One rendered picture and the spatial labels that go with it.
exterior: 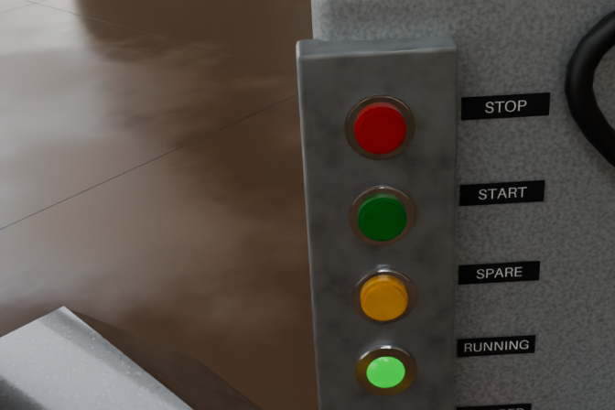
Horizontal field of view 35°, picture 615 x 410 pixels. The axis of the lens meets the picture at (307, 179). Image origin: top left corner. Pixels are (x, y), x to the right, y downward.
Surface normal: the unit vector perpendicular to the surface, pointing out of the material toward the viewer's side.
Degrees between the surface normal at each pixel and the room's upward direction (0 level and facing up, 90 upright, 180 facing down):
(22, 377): 0
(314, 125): 90
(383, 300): 90
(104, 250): 0
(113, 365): 0
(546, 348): 90
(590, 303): 90
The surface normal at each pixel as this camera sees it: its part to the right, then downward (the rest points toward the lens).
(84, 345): -0.06, -0.89
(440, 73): 0.02, 0.45
